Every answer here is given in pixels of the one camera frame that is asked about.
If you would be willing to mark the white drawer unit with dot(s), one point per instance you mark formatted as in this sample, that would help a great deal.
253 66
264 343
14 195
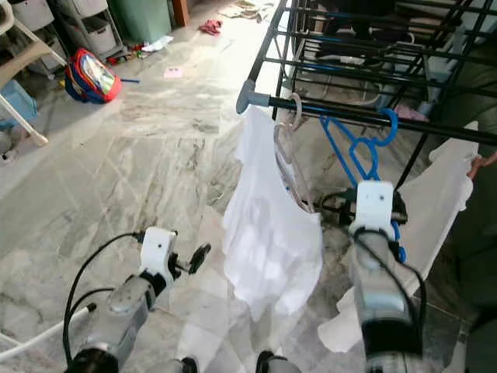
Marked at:
78 23

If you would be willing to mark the pink clothes hanger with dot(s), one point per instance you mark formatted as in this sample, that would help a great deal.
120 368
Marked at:
297 105
483 162

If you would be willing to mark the black metal drying rack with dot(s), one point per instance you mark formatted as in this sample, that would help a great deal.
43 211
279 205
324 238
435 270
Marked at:
435 129

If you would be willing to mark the blue plastic stool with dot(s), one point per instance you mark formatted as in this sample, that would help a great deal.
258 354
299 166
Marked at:
15 97

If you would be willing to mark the black hung garment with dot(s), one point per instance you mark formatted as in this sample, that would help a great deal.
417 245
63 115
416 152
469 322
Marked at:
357 19

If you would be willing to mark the green bin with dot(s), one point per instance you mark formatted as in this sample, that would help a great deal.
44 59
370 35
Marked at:
140 19

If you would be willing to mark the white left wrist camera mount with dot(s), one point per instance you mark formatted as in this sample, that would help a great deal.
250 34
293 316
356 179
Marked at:
159 250

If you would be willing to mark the blue plastic hanger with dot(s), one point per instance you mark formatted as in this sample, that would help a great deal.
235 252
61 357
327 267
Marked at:
363 146

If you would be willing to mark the beige patterned cloth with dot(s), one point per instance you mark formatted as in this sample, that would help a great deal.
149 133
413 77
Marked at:
247 9

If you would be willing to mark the white chair with beige seat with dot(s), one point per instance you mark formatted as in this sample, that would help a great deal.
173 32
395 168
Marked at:
23 58

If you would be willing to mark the white paper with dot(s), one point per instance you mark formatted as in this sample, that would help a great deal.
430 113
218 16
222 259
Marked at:
157 43

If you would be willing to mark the grey plush toy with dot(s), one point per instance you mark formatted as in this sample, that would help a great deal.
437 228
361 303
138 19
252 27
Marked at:
9 140

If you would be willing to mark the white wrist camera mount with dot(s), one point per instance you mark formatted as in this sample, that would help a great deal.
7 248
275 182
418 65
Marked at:
374 203
159 250

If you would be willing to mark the red cloth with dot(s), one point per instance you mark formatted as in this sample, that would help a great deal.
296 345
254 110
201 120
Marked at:
210 27

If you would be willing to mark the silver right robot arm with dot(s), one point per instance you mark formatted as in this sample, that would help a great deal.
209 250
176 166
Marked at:
384 295

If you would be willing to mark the white shirt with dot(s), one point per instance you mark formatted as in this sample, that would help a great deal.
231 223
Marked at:
272 241
435 202

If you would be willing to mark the pink paper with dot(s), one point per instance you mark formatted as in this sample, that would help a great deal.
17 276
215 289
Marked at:
173 72

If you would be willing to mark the red and blue backpack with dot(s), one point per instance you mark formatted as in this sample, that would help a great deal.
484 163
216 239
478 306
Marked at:
95 76

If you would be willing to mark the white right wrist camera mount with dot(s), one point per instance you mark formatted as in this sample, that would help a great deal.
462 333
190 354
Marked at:
374 203

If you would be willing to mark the robot right leg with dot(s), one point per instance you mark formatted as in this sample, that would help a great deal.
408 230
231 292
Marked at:
272 364

